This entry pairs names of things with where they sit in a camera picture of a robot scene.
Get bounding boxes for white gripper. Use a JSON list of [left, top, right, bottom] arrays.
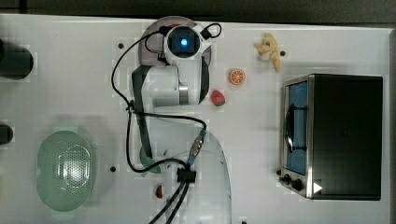
[[162, 25, 215, 65]]

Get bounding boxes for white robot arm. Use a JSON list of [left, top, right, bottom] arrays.
[[132, 24, 232, 224]]

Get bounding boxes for grey round plate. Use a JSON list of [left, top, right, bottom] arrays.
[[138, 16, 196, 66]]

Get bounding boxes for red strawberry toy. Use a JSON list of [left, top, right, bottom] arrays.
[[211, 91, 225, 106]]

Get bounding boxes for orange slice toy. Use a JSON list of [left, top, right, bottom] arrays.
[[229, 69, 246, 85]]

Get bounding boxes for yellow peeled banana toy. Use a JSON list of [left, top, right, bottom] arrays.
[[254, 33, 281, 73]]

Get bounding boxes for green cup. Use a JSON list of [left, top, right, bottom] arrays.
[[139, 147, 162, 174]]

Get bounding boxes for small red tomato toy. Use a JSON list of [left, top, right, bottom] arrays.
[[155, 185, 163, 199]]

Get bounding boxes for green perforated colander bowl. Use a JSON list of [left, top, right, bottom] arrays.
[[36, 131, 93, 212]]

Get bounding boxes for silver black toaster oven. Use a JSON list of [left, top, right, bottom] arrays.
[[276, 74, 383, 201]]

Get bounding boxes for black cylinder post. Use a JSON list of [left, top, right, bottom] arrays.
[[0, 124, 14, 145], [0, 44, 34, 80]]

